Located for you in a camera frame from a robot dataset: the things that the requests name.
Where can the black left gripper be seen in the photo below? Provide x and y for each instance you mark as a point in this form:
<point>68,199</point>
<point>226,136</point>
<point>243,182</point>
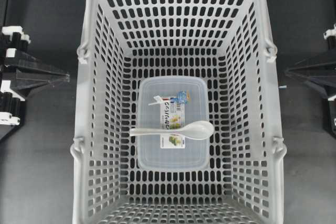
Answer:
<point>14,92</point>

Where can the grey plastic shopping basket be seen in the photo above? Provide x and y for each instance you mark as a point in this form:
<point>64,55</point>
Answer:
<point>226,43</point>

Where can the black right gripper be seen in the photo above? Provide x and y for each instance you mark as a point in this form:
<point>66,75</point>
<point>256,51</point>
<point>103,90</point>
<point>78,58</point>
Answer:
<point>319,69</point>

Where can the clear plastic food container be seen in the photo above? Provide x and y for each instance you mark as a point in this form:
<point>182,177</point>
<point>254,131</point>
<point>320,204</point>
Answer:
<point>171,102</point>

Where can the white chinese soup spoon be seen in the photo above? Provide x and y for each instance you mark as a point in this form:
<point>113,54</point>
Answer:
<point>199,130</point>

